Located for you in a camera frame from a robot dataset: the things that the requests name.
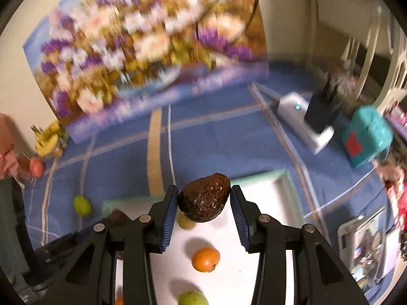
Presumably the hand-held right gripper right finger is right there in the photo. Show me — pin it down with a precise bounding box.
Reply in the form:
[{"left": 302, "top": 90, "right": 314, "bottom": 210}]
[{"left": 229, "top": 184, "right": 371, "bottom": 305}]

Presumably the pink soft item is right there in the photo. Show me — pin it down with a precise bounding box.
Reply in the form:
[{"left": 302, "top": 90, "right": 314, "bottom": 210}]
[{"left": 374, "top": 158, "right": 407, "bottom": 231}]

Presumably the flower painting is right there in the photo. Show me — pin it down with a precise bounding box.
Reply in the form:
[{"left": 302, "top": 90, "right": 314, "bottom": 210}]
[{"left": 22, "top": 0, "right": 271, "bottom": 143}]

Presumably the black cable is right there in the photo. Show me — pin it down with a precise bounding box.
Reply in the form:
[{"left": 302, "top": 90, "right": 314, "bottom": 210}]
[{"left": 195, "top": 0, "right": 259, "bottom": 43}]

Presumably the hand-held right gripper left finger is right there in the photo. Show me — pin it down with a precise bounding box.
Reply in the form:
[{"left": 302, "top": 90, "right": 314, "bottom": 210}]
[{"left": 40, "top": 184, "right": 180, "bottom": 305}]

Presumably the yellow banana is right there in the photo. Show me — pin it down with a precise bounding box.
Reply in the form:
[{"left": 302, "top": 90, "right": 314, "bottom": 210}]
[
  {"left": 31, "top": 120, "right": 69, "bottom": 148},
  {"left": 33, "top": 124, "right": 64, "bottom": 159}
]

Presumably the dried brown date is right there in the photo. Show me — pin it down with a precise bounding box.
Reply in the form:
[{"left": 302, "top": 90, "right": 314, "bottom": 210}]
[{"left": 107, "top": 210, "right": 132, "bottom": 226}]

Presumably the white chair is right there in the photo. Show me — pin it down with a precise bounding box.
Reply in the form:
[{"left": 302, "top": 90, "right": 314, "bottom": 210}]
[{"left": 310, "top": 0, "right": 407, "bottom": 110}]

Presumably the blue plaid tablecloth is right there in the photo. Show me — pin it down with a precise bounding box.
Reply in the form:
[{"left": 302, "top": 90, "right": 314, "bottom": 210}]
[{"left": 22, "top": 60, "right": 407, "bottom": 305}]

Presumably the black charger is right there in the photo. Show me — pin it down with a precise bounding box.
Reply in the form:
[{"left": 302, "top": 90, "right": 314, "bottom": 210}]
[{"left": 304, "top": 81, "right": 343, "bottom": 134}]

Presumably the small green jujube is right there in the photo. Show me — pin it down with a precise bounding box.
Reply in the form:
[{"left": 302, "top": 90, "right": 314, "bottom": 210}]
[{"left": 73, "top": 195, "right": 93, "bottom": 218}]

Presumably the pale lumpy fruit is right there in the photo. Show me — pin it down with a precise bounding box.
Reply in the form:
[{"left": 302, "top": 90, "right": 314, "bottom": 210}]
[{"left": 177, "top": 213, "right": 197, "bottom": 230}]

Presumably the red apple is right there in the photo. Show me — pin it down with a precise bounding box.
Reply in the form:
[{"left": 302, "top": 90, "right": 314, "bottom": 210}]
[{"left": 29, "top": 158, "right": 45, "bottom": 179}]

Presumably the large pear-shaped dried date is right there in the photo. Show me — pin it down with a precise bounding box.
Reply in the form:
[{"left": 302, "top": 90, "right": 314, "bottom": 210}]
[{"left": 177, "top": 172, "right": 231, "bottom": 222}]

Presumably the white device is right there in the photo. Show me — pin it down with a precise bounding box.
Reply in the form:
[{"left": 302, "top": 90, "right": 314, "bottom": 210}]
[{"left": 277, "top": 91, "right": 335, "bottom": 156}]

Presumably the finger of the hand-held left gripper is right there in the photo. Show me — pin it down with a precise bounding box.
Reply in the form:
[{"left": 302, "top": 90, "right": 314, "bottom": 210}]
[{"left": 41, "top": 228, "right": 93, "bottom": 267}]

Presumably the large green jujube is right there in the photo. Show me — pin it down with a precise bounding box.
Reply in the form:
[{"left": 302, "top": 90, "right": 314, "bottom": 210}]
[{"left": 178, "top": 290, "right": 209, "bottom": 305}]

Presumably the green white tray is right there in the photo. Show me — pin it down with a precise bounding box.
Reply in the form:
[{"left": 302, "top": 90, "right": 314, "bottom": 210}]
[{"left": 102, "top": 169, "right": 304, "bottom": 305}]

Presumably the teal box red label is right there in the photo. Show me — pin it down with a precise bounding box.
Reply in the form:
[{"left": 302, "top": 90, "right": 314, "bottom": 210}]
[{"left": 341, "top": 105, "right": 394, "bottom": 169}]

